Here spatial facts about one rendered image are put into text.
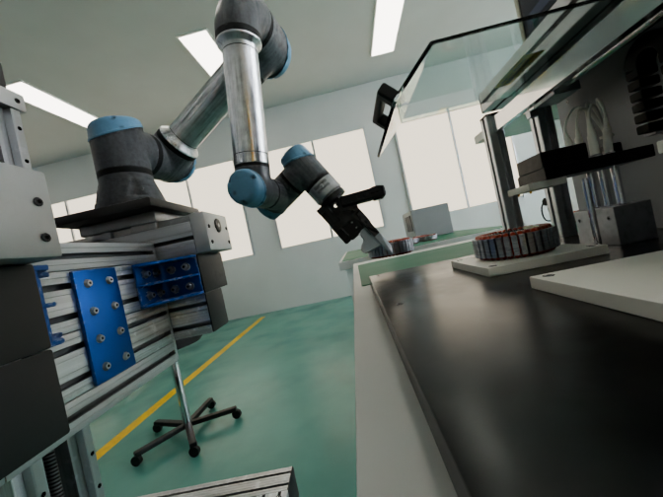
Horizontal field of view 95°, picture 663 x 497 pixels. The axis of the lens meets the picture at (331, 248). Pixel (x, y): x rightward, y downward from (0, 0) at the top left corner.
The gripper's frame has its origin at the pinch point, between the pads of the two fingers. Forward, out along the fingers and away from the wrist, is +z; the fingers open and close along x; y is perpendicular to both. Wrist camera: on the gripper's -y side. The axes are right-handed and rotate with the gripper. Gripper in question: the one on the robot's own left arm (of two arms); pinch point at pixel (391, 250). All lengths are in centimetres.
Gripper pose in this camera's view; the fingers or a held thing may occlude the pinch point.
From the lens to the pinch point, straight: 76.8
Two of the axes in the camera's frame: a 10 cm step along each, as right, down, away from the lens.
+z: 6.7, 7.4, -0.4
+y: -7.4, 6.7, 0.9
